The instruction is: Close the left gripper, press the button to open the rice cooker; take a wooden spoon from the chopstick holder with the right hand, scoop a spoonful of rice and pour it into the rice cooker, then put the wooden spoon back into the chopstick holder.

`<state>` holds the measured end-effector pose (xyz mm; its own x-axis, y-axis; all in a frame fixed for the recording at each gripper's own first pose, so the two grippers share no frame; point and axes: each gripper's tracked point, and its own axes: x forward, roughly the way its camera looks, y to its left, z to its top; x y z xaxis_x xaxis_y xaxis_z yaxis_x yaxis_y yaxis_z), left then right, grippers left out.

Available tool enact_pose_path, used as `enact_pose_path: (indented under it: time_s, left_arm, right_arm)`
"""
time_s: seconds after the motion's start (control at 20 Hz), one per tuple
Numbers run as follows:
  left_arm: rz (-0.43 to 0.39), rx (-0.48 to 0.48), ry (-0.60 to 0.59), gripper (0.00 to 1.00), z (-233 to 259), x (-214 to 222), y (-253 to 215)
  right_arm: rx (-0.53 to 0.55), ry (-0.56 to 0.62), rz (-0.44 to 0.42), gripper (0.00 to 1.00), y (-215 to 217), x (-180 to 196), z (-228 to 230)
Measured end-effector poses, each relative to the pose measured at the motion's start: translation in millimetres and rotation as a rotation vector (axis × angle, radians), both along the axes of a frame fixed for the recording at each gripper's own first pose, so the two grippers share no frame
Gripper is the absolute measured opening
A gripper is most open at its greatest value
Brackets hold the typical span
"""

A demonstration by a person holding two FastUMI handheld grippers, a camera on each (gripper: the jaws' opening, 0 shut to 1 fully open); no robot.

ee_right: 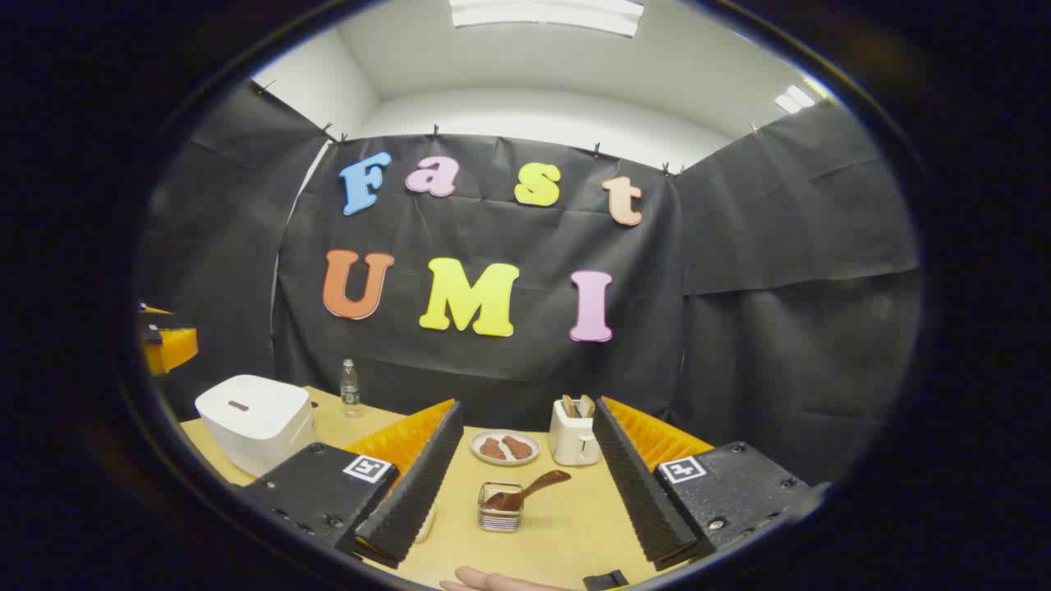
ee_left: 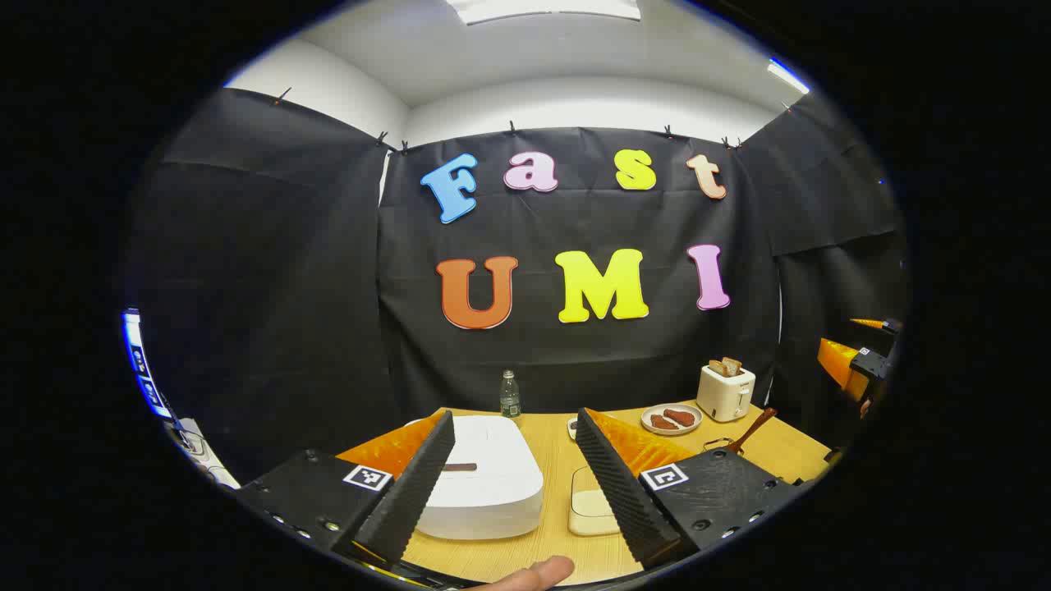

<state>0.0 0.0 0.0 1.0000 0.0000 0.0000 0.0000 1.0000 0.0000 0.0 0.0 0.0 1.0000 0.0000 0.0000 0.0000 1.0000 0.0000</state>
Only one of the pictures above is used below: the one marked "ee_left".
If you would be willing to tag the black backdrop cloth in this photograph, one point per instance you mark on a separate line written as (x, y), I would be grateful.
(328, 287)

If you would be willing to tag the toast slice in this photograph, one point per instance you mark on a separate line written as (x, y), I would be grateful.
(717, 367)
(733, 364)

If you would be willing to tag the brown meat patty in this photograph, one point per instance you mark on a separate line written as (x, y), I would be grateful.
(680, 416)
(663, 423)

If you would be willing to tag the large ceiling light panel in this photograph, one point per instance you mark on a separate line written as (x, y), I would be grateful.
(542, 8)

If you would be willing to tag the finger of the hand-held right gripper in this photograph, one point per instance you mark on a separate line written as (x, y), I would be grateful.
(874, 323)
(837, 361)

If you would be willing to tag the white round plate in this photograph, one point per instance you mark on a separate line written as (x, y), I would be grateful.
(694, 427)

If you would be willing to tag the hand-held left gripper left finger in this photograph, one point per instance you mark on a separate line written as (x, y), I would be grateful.
(410, 492)

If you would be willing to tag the brown wooden spoon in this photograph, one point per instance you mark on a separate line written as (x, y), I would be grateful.
(754, 428)

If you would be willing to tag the white toaster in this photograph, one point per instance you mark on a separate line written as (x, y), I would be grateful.
(724, 398)

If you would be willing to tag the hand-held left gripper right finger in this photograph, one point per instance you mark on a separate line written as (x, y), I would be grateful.
(620, 492)

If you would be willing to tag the lit screen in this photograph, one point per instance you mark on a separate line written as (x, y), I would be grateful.
(144, 361)

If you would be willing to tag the white rice cooker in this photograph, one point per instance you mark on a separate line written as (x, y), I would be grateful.
(493, 476)

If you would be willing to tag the clear green-label water bottle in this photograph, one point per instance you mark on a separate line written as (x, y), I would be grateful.
(511, 398)

